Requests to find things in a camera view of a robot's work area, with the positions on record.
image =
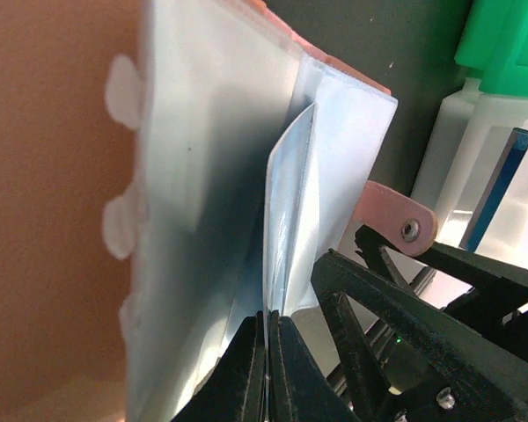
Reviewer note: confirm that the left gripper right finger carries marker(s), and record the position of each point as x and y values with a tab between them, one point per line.
297	389

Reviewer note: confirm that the blue card stack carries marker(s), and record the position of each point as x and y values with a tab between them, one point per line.
498	183

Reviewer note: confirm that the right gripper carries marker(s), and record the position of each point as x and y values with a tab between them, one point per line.
481	371

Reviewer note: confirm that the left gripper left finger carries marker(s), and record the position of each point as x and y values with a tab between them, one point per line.
234	391

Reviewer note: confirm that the green and white card bin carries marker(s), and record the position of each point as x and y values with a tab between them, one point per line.
473	126

